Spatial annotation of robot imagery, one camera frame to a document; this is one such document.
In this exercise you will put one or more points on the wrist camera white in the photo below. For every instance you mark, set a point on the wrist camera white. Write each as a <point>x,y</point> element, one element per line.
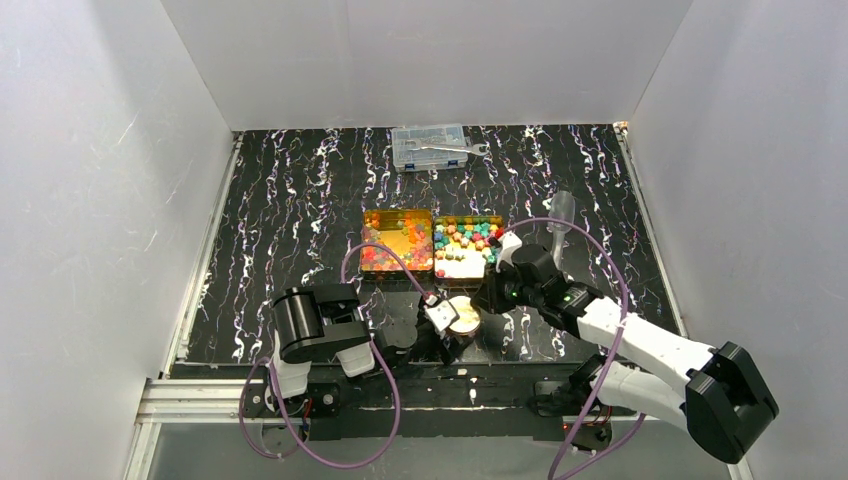
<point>509,243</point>
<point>439,312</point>

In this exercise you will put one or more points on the clear glass jar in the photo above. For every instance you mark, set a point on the clear glass jar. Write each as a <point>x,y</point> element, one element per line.
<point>465,333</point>

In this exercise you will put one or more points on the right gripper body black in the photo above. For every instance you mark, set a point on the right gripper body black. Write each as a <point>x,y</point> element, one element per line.
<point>501,285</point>

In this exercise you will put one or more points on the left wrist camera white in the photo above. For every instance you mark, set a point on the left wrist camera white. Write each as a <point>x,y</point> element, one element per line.
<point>439,312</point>

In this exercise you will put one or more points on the tin of orange gummy candies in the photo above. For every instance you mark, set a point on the tin of orange gummy candies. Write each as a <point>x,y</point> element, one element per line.
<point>406,232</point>

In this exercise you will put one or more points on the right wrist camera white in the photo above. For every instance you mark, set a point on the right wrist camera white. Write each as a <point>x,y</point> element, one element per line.
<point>509,243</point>

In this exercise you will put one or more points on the cream round jar lid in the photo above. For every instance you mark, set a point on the cream round jar lid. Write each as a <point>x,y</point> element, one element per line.
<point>468,317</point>

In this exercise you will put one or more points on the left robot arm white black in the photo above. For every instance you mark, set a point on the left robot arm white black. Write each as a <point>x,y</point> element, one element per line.
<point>317,323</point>

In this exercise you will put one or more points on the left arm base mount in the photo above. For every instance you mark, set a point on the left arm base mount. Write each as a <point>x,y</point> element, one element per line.
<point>321,400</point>

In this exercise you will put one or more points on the aluminium frame rail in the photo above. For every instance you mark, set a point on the aluminium frame rail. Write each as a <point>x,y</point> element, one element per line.
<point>190,401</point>

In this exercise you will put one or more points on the silver wrench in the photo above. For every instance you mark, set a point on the silver wrench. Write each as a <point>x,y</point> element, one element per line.
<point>476,149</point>

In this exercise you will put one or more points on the tin of multicolour star candies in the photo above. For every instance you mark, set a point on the tin of multicolour star candies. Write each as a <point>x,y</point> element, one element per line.
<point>463,249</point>

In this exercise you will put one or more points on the translucent plastic scoop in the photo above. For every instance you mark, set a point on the translucent plastic scoop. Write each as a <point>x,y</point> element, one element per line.
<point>562,207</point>

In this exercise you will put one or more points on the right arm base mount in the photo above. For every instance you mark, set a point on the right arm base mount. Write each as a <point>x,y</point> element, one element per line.
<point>557,399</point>

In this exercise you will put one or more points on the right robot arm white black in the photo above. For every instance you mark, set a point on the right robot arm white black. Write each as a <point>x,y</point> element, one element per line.
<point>716,394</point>

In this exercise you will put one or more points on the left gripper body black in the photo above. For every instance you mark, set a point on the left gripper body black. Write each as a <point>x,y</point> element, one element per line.
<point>430,331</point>

